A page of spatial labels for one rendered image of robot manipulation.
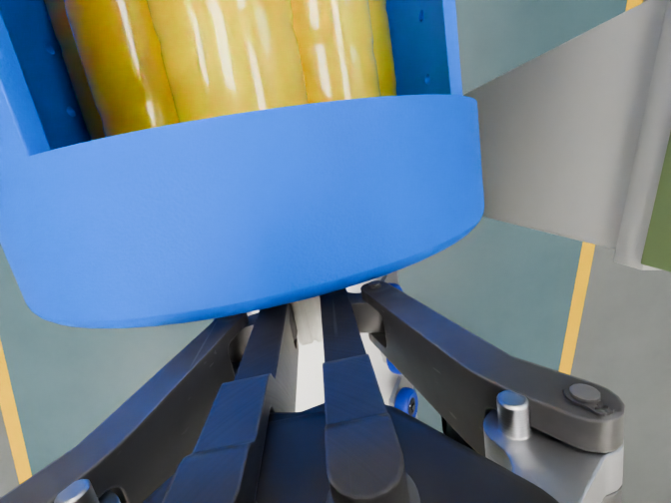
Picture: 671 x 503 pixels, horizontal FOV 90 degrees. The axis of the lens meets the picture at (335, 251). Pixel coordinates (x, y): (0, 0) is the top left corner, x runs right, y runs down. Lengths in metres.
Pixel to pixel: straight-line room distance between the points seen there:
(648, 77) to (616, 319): 1.59
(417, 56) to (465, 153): 0.15
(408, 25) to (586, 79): 0.38
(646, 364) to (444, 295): 1.10
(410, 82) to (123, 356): 1.60
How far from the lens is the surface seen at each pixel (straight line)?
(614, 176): 0.57
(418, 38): 0.30
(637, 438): 2.51
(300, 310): 0.16
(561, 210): 0.63
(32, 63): 0.32
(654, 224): 0.50
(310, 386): 0.51
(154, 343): 1.65
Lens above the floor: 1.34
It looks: 76 degrees down
